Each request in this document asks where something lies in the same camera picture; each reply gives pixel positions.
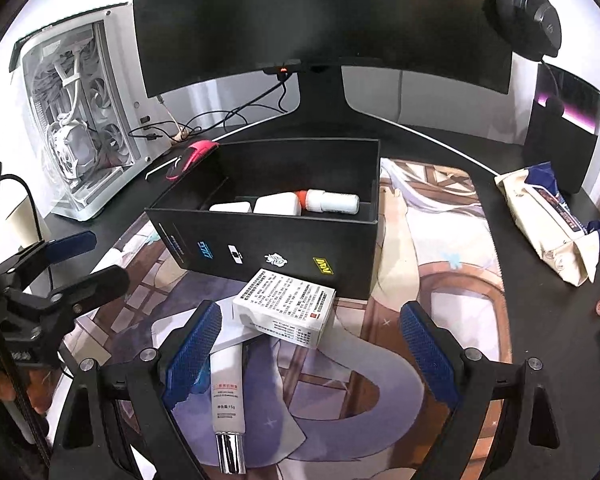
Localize white cream tube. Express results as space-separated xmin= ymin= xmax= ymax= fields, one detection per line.
xmin=210 ymin=344 xmax=246 ymax=474

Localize white medicine box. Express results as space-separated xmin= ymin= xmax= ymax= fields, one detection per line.
xmin=232 ymin=269 xmax=336 ymax=349

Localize black cardboard box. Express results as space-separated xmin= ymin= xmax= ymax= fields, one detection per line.
xmin=146 ymin=139 xmax=380 ymax=299

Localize white plug charger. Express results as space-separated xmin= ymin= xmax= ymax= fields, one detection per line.
xmin=253 ymin=192 xmax=302 ymax=216

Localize orange cap glue bottle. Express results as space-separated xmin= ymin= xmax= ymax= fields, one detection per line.
xmin=296 ymin=188 xmax=360 ymax=214

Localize large white power adapter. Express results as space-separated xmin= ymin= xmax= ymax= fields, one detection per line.
xmin=209 ymin=200 xmax=252 ymax=214

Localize person left hand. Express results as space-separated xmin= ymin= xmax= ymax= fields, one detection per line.
xmin=0 ymin=370 xmax=55 ymax=414

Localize beige cup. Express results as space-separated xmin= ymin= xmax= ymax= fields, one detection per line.
xmin=6 ymin=196 xmax=50 ymax=255

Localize anime desk mat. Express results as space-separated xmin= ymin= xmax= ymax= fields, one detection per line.
xmin=65 ymin=159 xmax=512 ymax=479

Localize white PC case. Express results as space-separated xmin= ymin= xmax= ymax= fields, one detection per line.
xmin=8 ymin=2 xmax=180 ymax=221

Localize pink gaming mouse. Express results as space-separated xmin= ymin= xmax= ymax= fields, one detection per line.
xmin=166 ymin=140 xmax=218 ymax=182

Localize wet wipes pack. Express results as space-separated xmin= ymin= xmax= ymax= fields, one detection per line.
xmin=494 ymin=162 xmax=600 ymax=286

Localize black speaker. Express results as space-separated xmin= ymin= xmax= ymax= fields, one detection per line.
xmin=522 ymin=63 xmax=600 ymax=195

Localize black curved monitor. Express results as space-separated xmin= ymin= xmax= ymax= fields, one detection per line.
xmin=132 ymin=0 xmax=512 ymax=96

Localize black headphones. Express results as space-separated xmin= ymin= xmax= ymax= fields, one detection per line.
xmin=495 ymin=0 xmax=562 ymax=62

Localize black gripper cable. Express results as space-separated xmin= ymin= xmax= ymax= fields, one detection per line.
xmin=0 ymin=173 xmax=54 ymax=470

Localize black monitor cables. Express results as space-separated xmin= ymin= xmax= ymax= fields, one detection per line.
xmin=126 ymin=77 xmax=289 ymax=143

